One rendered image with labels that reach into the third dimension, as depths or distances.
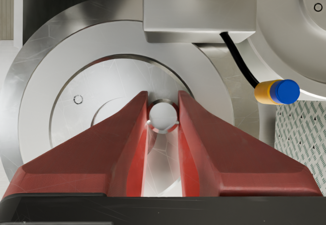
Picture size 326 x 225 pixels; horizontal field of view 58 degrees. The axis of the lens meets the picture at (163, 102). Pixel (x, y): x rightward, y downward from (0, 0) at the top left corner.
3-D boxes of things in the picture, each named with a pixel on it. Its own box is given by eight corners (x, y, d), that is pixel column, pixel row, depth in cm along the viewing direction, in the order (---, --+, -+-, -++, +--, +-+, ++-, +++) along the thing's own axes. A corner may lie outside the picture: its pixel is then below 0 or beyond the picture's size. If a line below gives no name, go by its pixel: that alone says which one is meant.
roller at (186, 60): (236, 20, 15) (234, 237, 16) (188, 67, 41) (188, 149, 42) (16, 18, 15) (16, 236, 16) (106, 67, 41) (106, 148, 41)
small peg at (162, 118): (148, 136, 12) (142, 102, 12) (151, 129, 14) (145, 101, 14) (183, 130, 12) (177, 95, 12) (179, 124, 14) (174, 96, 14)
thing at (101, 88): (21, 94, 14) (160, 28, 14) (38, 94, 16) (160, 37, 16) (87, 232, 15) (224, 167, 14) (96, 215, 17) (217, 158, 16)
